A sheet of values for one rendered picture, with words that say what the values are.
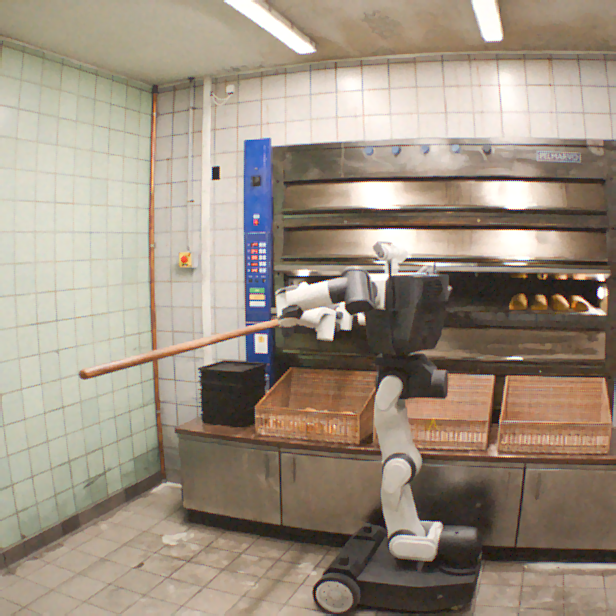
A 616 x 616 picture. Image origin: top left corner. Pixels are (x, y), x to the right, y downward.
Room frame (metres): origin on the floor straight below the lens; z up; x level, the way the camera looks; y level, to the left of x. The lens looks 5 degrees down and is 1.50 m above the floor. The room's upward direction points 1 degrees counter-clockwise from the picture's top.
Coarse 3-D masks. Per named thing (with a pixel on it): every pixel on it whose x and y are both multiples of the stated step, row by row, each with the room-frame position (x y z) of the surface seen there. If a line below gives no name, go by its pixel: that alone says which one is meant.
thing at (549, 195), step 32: (288, 192) 3.61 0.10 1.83; (320, 192) 3.54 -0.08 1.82; (352, 192) 3.47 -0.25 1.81; (384, 192) 3.41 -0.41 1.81; (416, 192) 3.35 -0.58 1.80; (448, 192) 3.29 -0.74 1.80; (480, 192) 3.22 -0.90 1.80; (512, 192) 3.16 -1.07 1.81; (544, 192) 3.10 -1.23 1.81; (576, 192) 3.04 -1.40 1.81
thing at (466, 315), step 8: (448, 312) 3.28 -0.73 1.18; (456, 312) 3.27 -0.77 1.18; (464, 312) 3.25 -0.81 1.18; (472, 312) 3.24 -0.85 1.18; (480, 312) 3.22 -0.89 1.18; (488, 312) 3.21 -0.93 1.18; (496, 312) 3.20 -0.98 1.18; (504, 312) 3.19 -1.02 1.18; (512, 312) 3.18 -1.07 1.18; (520, 312) 3.18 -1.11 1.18; (528, 312) 3.17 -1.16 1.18; (536, 312) 3.17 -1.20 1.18; (512, 320) 3.16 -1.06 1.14; (520, 320) 3.15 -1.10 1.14; (528, 320) 3.13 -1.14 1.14; (536, 320) 3.11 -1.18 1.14; (544, 320) 3.10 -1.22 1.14; (552, 320) 3.08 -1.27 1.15; (560, 320) 3.07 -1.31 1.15; (568, 320) 3.05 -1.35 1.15; (576, 320) 3.04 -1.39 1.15; (584, 320) 3.02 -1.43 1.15; (592, 320) 3.00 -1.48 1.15; (600, 320) 2.99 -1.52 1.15
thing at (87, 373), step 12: (264, 324) 2.58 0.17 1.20; (276, 324) 2.68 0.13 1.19; (216, 336) 2.22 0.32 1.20; (228, 336) 2.29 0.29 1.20; (240, 336) 2.39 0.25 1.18; (168, 348) 1.93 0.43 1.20; (180, 348) 1.99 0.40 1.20; (192, 348) 2.06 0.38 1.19; (120, 360) 1.70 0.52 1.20; (132, 360) 1.74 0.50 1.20; (144, 360) 1.80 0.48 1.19; (84, 372) 1.55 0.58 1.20; (96, 372) 1.59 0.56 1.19; (108, 372) 1.64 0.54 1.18
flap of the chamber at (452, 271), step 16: (288, 272) 3.52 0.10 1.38; (304, 272) 3.49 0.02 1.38; (320, 272) 3.46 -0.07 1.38; (336, 272) 3.42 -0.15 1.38; (368, 272) 3.36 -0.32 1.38; (384, 272) 3.32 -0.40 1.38; (400, 272) 3.29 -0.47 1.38; (448, 272) 3.18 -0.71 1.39; (464, 272) 3.14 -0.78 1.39; (480, 272) 3.10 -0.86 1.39; (496, 272) 3.06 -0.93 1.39; (512, 272) 3.02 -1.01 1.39; (528, 272) 2.99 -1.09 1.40; (544, 272) 2.96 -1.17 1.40; (560, 272) 2.93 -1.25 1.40; (576, 272) 2.90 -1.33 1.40; (592, 272) 2.87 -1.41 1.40; (608, 272) 2.84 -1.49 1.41
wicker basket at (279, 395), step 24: (288, 384) 3.52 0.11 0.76; (312, 384) 3.49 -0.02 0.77; (336, 384) 3.44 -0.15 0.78; (360, 384) 3.40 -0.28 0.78; (264, 408) 3.12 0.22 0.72; (288, 408) 3.51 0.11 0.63; (336, 408) 3.41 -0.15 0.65; (360, 408) 3.37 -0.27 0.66; (264, 432) 3.12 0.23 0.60; (288, 432) 3.07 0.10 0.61; (312, 432) 3.03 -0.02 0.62; (360, 432) 2.95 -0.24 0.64
